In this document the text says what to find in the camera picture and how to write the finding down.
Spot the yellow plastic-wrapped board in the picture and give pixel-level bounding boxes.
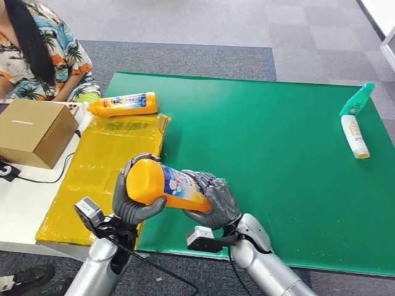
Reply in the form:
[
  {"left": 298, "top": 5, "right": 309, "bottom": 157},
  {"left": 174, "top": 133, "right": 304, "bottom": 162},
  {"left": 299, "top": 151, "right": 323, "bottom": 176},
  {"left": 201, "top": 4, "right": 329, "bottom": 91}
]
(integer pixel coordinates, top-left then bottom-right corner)
[{"left": 35, "top": 113, "right": 171, "bottom": 247}]

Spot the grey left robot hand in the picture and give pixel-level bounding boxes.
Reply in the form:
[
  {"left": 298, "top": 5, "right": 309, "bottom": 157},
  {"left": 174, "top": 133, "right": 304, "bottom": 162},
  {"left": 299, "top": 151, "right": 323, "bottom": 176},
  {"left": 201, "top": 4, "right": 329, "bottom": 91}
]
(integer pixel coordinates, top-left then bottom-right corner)
[{"left": 112, "top": 153, "right": 168, "bottom": 227}]

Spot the white furniture corner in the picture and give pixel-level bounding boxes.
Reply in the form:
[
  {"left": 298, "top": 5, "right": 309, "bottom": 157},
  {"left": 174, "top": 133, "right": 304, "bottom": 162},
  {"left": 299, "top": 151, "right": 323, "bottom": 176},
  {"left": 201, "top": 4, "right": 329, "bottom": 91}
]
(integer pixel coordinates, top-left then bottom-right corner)
[{"left": 380, "top": 36, "right": 395, "bottom": 73}]

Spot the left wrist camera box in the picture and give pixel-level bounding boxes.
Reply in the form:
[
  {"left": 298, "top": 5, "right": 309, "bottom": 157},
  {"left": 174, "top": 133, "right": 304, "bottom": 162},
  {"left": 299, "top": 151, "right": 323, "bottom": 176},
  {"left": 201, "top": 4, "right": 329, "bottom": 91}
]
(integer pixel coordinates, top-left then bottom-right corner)
[{"left": 73, "top": 196, "right": 106, "bottom": 234}]

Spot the green table mat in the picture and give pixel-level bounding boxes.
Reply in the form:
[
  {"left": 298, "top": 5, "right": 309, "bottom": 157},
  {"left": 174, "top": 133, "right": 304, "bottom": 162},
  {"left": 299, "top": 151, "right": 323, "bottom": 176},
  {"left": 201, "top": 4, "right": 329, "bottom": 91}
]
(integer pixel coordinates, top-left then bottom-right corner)
[{"left": 104, "top": 72, "right": 395, "bottom": 278}]

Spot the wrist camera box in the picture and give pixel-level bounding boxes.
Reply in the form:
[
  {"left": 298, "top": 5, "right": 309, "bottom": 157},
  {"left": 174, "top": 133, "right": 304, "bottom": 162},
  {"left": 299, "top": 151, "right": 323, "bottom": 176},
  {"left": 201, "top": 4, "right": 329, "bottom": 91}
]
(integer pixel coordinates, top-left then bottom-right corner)
[
  {"left": 73, "top": 196, "right": 106, "bottom": 234},
  {"left": 185, "top": 225, "right": 239, "bottom": 254}
]

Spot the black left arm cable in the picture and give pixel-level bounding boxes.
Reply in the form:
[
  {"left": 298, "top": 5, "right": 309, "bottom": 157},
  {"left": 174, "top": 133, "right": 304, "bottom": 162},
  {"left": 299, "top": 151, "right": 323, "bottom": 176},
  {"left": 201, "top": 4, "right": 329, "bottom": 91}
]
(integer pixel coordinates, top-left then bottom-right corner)
[{"left": 101, "top": 233, "right": 200, "bottom": 296}]

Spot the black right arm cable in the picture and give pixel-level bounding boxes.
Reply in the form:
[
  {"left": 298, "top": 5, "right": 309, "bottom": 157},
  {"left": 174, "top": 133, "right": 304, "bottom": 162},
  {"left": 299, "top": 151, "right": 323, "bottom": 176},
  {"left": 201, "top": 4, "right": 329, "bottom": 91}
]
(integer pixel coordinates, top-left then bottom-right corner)
[{"left": 227, "top": 244, "right": 253, "bottom": 296}]

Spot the black charger device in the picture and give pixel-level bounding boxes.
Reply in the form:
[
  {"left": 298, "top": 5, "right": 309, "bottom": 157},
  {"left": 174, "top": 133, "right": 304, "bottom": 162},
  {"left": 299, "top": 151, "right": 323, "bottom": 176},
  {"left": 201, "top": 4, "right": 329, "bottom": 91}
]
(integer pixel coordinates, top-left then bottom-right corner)
[{"left": 0, "top": 160, "right": 22, "bottom": 183}]

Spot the orange bottle with clear cap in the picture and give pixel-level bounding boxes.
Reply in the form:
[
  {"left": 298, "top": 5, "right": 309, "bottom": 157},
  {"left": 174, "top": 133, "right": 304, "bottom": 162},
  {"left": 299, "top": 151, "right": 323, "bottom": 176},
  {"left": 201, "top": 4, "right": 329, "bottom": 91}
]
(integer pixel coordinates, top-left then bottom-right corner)
[{"left": 125, "top": 158, "right": 214, "bottom": 214}]

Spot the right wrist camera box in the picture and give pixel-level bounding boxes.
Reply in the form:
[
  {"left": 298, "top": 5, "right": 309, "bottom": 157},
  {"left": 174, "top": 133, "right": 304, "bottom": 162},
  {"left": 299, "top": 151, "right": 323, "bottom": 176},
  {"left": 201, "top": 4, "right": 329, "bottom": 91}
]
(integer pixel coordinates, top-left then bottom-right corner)
[{"left": 185, "top": 225, "right": 239, "bottom": 254}]

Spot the black shoe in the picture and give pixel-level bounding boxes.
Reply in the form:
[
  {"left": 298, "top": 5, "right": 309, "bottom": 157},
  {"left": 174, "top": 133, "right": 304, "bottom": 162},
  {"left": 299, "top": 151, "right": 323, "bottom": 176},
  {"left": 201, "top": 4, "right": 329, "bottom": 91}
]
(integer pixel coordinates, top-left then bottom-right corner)
[
  {"left": 26, "top": 277, "right": 73, "bottom": 296},
  {"left": 0, "top": 264, "right": 57, "bottom": 294}
]

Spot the brown cardboard box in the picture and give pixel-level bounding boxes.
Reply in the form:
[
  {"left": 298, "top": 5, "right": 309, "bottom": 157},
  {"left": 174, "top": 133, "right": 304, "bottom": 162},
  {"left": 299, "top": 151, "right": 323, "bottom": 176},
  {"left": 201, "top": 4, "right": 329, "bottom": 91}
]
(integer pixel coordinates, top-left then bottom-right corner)
[{"left": 0, "top": 99, "right": 79, "bottom": 170}]

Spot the white smartphone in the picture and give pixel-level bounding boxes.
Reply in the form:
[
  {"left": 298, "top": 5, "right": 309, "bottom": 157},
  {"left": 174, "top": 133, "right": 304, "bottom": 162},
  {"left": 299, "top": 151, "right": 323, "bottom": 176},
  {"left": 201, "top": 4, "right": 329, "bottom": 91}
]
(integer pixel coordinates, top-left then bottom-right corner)
[{"left": 63, "top": 102, "right": 85, "bottom": 123}]

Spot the green plastic bottle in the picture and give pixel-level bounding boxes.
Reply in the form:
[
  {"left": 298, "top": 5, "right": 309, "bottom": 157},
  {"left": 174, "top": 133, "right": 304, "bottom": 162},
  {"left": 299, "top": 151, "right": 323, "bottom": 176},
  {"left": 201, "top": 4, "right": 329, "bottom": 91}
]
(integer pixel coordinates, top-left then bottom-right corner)
[{"left": 339, "top": 82, "right": 376, "bottom": 118}]

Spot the person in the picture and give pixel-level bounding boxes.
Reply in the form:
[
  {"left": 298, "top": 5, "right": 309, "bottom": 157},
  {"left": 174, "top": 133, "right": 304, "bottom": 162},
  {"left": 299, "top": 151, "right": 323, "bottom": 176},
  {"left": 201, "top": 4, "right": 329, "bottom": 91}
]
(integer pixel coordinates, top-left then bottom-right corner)
[{"left": 0, "top": 0, "right": 102, "bottom": 104}]

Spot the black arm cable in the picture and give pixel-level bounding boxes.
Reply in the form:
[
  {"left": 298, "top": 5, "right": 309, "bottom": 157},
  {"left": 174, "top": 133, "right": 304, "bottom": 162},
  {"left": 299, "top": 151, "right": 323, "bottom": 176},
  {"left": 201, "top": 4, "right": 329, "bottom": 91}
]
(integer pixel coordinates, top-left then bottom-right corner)
[
  {"left": 101, "top": 233, "right": 200, "bottom": 296},
  {"left": 227, "top": 244, "right": 253, "bottom": 296}
]

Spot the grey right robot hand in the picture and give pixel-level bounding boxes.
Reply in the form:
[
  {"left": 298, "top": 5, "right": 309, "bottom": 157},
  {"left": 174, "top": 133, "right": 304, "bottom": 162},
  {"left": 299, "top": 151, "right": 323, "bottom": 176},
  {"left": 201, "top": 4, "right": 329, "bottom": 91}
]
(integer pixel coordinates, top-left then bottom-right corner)
[{"left": 182, "top": 170, "right": 242, "bottom": 231}]

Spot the thin black desk cable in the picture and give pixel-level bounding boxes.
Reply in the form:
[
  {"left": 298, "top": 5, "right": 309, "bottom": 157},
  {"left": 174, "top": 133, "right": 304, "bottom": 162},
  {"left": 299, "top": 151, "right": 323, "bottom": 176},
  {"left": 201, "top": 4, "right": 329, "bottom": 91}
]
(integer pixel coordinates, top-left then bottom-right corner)
[{"left": 16, "top": 129, "right": 82, "bottom": 184}]

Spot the white bottle with yellow cap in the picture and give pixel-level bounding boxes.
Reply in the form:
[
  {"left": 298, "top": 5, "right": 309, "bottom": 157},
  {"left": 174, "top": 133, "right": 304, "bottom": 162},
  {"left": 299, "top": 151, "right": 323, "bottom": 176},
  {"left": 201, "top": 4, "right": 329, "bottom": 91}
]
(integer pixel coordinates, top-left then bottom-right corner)
[{"left": 341, "top": 115, "right": 370, "bottom": 160}]

